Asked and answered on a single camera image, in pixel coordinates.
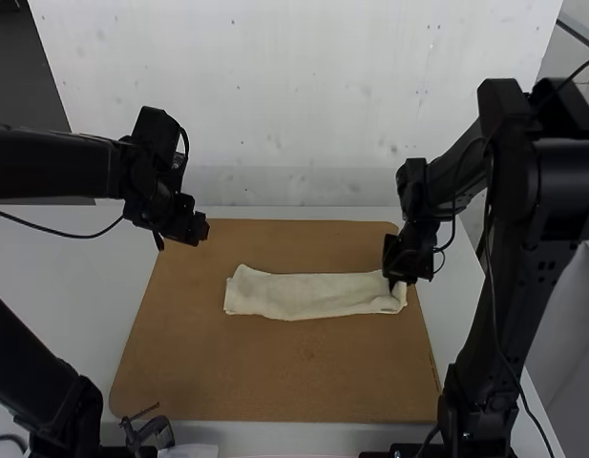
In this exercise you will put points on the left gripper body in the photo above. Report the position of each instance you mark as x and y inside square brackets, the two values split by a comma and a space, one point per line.
[179, 222]

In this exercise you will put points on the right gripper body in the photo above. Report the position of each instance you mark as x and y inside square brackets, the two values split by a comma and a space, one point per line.
[411, 260]

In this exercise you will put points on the pale towel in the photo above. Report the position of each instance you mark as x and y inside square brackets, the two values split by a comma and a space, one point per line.
[313, 296]

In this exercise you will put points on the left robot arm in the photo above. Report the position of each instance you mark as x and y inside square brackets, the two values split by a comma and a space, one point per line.
[46, 162]

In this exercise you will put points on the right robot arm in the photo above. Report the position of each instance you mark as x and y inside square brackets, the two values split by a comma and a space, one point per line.
[537, 200]

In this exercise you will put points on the cork mat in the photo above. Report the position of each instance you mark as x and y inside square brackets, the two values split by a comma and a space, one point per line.
[275, 372]

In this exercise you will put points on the black clamp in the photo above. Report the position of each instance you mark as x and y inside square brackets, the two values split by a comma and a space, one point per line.
[148, 429]

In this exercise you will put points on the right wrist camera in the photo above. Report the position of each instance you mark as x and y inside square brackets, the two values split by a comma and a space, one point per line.
[411, 186]

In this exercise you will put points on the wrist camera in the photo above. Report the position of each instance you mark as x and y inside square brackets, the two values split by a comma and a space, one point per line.
[155, 133]
[411, 186]

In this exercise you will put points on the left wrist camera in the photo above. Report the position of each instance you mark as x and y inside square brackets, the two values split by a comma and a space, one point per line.
[155, 133]

